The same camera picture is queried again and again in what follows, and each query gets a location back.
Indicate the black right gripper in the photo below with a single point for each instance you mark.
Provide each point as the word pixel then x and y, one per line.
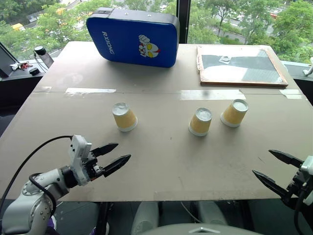
pixel 297 183

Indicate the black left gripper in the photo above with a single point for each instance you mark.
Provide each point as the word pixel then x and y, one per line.
pixel 92 167

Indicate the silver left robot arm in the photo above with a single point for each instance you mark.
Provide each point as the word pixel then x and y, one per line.
pixel 36 208

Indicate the yellow paper cup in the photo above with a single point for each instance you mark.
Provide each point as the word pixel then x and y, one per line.
pixel 200 122
pixel 234 113
pixel 124 118

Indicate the black table leg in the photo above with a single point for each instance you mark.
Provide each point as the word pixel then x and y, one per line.
pixel 104 218

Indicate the clear tape strip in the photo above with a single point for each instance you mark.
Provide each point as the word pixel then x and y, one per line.
pixel 210 94
pixel 90 90
pixel 291 94

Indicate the grey rounded robot leg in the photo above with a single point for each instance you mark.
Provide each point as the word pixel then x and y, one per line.
pixel 145 218
pixel 211 213

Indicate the grey robot torso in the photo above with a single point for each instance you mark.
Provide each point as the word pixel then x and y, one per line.
pixel 200 231

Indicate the wooden framed board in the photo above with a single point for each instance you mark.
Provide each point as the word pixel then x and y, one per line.
pixel 242 68

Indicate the black side desk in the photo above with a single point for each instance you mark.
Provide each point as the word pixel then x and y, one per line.
pixel 14 83

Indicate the blue padded cartoon print case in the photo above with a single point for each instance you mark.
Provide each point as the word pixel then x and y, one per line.
pixel 132 36

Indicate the red and white small items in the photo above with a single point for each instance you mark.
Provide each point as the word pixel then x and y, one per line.
pixel 20 65

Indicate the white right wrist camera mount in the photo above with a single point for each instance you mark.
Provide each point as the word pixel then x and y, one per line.
pixel 307 169

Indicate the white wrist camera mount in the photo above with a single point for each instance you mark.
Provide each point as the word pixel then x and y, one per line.
pixel 78 151
pixel 307 169

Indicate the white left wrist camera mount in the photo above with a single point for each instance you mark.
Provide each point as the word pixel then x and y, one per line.
pixel 78 151

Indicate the dark window frame post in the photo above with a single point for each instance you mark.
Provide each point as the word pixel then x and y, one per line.
pixel 183 22

